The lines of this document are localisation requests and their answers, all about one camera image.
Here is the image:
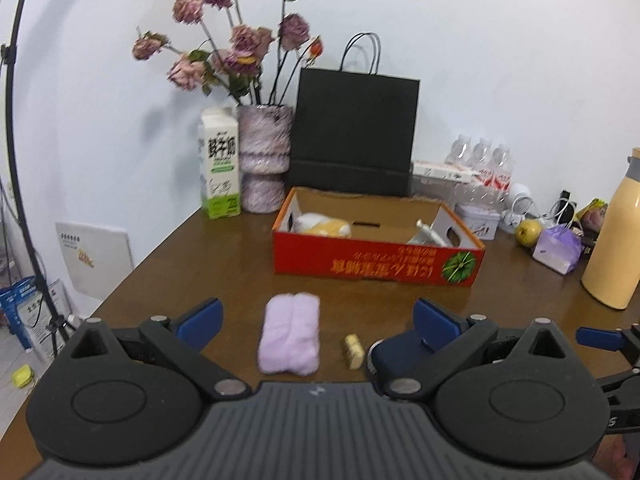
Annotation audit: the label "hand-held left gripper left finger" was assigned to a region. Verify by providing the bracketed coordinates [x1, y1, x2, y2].
[70, 298, 253, 401]

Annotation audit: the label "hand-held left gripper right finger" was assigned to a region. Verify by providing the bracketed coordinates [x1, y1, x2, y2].
[387, 298, 571, 401]

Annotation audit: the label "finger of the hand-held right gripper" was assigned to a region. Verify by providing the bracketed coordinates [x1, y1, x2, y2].
[575, 326, 631, 352]

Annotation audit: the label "navy zip pouch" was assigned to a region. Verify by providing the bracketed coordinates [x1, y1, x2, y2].
[366, 330, 436, 397]

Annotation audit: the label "small yellow block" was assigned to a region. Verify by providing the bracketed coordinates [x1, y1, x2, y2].
[344, 335, 365, 370]

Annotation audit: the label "fluffy purple headband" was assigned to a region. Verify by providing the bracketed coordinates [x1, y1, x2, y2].
[257, 292, 321, 376]

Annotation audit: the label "red cardboard box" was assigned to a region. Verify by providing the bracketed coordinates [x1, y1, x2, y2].
[272, 186, 487, 289]

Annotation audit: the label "yellow white plush toy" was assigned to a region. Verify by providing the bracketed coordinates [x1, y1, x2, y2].
[291, 212, 353, 237]

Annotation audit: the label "yellow thermos jug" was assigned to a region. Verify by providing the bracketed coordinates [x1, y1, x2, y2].
[580, 147, 640, 310]

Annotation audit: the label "purple plastic bag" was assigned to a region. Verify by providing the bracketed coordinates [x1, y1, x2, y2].
[531, 225, 583, 275]

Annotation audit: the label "small printed tin box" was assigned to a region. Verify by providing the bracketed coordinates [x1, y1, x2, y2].
[454, 203, 502, 240]

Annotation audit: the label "yellow snack packet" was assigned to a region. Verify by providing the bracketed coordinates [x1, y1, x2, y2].
[575, 198, 608, 233]

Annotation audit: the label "yellow pear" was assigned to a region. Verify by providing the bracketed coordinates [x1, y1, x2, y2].
[515, 219, 543, 247]

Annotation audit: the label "flat white box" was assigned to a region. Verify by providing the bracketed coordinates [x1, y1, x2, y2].
[411, 160, 478, 184]

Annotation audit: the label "green white milk carton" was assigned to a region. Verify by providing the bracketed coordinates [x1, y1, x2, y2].
[199, 107, 242, 220]

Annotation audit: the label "clear water bottle red label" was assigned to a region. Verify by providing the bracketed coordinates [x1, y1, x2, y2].
[489, 142, 516, 206]
[446, 134, 475, 196]
[470, 137, 495, 203]

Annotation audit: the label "pink vase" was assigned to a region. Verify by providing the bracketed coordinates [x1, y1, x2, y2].
[236, 104, 293, 214]

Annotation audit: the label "blue printed box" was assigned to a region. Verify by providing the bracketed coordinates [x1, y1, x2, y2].
[0, 277, 66, 351]

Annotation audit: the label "black paper bag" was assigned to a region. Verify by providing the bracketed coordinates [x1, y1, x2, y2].
[289, 32, 421, 198]

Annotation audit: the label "black light stand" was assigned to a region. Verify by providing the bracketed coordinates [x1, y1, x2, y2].
[0, 0, 76, 361]

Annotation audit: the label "dried pink roses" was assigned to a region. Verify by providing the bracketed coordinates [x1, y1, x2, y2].
[131, 0, 325, 107]

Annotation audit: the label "white charging cable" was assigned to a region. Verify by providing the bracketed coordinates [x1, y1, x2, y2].
[500, 195, 576, 233]

